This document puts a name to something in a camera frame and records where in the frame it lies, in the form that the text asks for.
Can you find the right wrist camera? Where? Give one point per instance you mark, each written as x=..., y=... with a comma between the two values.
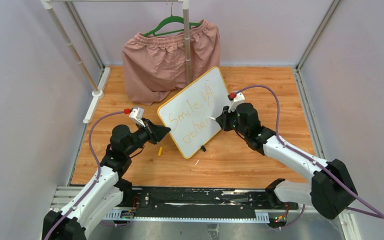
x=235, y=100

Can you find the white clothes rack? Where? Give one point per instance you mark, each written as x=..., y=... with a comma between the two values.
x=98, y=88

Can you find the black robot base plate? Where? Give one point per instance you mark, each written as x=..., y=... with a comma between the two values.
x=172, y=204

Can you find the yellow marker cap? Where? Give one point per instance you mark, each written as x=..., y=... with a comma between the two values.
x=160, y=151

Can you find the aluminium cage frame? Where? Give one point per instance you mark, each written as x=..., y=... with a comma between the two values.
x=270, y=42

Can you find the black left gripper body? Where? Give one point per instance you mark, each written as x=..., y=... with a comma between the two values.
x=144, y=135

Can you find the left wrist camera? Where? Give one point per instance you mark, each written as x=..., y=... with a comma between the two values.
x=136, y=114

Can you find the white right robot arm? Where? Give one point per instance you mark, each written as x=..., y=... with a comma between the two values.
x=329, y=188

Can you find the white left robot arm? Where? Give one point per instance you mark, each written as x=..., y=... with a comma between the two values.
x=106, y=189

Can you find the metal whiteboard stand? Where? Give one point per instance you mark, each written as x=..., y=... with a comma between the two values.
x=203, y=148

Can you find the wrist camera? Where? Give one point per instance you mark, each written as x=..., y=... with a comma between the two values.
x=136, y=114
x=235, y=100

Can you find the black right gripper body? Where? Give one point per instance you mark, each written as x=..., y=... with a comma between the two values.
x=233, y=117

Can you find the yellow framed whiteboard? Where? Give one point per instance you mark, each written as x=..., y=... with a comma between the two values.
x=187, y=113

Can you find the pink shorts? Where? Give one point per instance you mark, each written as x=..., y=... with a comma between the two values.
x=154, y=66

